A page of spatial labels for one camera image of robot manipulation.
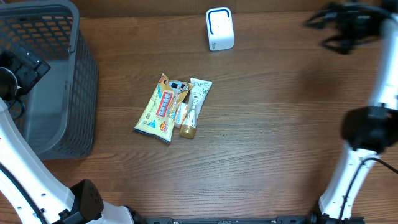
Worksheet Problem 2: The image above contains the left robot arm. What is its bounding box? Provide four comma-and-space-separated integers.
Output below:
1, 50, 146, 224

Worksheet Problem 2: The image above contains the small orange snack packet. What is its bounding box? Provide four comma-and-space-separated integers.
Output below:
174, 102, 188, 129

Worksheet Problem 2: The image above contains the white barcode scanner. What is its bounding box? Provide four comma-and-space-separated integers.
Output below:
205, 7, 234, 51

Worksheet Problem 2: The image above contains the dark grey plastic basket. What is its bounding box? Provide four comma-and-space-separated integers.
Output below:
1, 1, 98, 161

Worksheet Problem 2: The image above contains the yellow wet wipes pack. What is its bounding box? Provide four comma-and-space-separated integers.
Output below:
134, 73, 193, 144

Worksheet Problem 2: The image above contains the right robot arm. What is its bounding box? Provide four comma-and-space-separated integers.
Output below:
277, 1, 397, 223

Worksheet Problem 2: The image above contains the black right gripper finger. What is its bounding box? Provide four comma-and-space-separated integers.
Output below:
304, 9, 341, 29
320, 34, 351, 55

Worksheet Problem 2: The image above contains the white tube gold cap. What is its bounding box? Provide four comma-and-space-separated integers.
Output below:
180, 78, 213, 139

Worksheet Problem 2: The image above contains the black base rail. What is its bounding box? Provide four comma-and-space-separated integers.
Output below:
146, 215, 308, 224

